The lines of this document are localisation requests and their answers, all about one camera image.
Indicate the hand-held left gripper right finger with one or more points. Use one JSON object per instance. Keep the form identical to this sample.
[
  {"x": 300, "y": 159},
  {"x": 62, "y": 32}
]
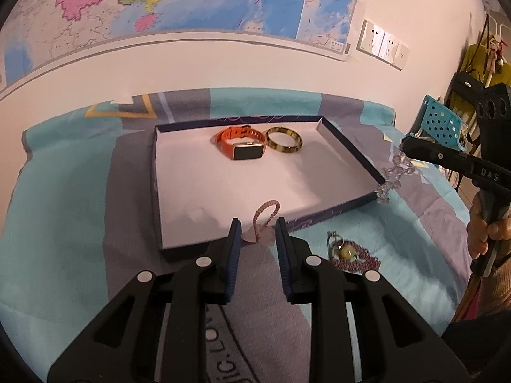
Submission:
[{"x": 282, "y": 255}]

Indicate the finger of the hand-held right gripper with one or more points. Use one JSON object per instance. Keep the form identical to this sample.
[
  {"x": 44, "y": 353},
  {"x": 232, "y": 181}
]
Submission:
[{"x": 431, "y": 152}]

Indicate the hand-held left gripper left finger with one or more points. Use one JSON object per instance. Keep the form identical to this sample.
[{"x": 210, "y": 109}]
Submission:
[{"x": 236, "y": 255}]

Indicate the navy box with white inside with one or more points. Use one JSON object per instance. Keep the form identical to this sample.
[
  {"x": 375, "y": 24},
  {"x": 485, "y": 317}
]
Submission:
[{"x": 239, "y": 191}]

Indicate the person's right forearm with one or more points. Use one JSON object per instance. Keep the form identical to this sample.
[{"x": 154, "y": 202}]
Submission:
[{"x": 499, "y": 283}]

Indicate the person's right hand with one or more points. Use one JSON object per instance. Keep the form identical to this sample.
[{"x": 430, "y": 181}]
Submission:
[{"x": 478, "y": 231}]

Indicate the blue perforated plastic stool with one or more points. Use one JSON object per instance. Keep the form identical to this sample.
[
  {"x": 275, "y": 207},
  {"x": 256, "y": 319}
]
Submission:
[{"x": 439, "y": 121}]

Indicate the black handbag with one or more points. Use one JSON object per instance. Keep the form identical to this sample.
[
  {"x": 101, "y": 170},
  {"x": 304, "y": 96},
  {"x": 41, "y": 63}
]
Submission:
[{"x": 465, "y": 85}]

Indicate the small hanging doll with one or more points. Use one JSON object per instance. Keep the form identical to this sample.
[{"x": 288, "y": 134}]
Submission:
[{"x": 496, "y": 54}]

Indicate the yellow hanging garment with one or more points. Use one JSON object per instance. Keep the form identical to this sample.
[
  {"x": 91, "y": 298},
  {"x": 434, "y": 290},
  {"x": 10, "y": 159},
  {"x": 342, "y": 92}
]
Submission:
[{"x": 477, "y": 54}]

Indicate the orange smartwatch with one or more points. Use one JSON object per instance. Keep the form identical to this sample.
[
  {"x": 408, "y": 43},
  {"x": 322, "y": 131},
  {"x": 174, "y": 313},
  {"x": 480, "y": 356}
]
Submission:
[{"x": 247, "y": 152}]

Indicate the tortoiseshell bangle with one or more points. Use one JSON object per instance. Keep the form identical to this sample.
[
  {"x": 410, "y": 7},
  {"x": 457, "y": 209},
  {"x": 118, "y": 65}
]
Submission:
[{"x": 284, "y": 150}]

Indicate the white coat rack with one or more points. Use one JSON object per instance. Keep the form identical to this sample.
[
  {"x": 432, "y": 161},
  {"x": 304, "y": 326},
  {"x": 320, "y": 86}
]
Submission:
[{"x": 504, "y": 28}]

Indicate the teal and grey patterned blanket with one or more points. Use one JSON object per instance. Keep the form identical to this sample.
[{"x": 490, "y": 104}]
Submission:
[{"x": 60, "y": 247}]

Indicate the person's dark clothing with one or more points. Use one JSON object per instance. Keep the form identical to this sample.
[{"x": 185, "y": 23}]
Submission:
[{"x": 467, "y": 351}]

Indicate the white wall socket plate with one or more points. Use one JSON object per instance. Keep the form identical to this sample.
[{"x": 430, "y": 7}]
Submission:
[
  {"x": 389, "y": 48},
  {"x": 402, "y": 56},
  {"x": 369, "y": 36}
]

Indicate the colourful wall map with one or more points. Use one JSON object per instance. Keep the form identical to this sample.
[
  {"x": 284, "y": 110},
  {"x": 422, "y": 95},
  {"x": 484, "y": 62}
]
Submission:
[{"x": 199, "y": 0}]

